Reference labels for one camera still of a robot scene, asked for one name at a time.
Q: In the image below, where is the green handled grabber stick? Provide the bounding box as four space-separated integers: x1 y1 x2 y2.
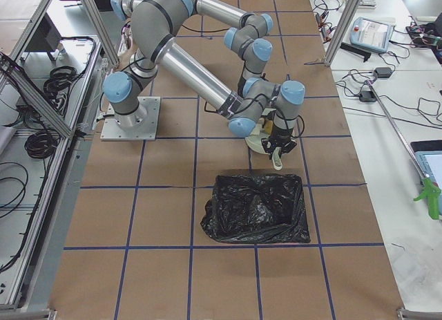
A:
365 80 441 220

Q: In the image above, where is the yellow lemon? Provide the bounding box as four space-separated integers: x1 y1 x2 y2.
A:
262 120 273 134

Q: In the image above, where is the black bag lined bin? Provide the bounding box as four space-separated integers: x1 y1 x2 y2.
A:
200 174 311 244

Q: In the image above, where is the pale green plastic dustpan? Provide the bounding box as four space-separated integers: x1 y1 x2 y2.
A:
245 124 283 171

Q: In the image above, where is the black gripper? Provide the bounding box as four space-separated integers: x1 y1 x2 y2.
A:
267 121 296 155

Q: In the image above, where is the black power adapter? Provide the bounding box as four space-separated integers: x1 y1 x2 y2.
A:
373 67 393 79

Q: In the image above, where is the aluminium frame post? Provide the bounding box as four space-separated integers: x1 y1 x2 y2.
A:
323 0 361 67

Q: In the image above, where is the blue teach pendant tablet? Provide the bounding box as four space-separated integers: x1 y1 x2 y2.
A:
349 17 394 53

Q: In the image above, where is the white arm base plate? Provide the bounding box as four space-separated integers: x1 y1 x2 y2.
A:
100 96 161 141

